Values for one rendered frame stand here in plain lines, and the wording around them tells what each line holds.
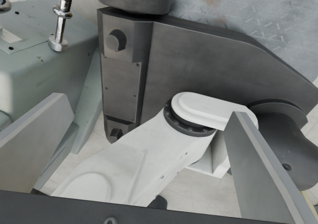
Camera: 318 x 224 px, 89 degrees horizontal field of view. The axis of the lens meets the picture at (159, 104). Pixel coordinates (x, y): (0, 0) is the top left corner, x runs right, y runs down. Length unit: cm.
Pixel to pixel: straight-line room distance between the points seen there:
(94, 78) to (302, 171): 102
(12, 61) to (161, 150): 53
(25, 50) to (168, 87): 49
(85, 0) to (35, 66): 64
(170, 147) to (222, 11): 45
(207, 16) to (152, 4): 23
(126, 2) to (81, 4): 80
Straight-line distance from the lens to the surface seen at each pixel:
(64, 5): 67
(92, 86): 115
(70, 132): 144
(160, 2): 47
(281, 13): 66
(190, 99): 40
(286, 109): 57
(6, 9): 67
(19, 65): 67
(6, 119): 74
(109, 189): 24
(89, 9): 121
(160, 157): 32
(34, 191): 77
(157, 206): 238
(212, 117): 38
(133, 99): 55
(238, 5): 62
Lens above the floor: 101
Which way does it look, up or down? 52 degrees down
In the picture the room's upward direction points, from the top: 159 degrees counter-clockwise
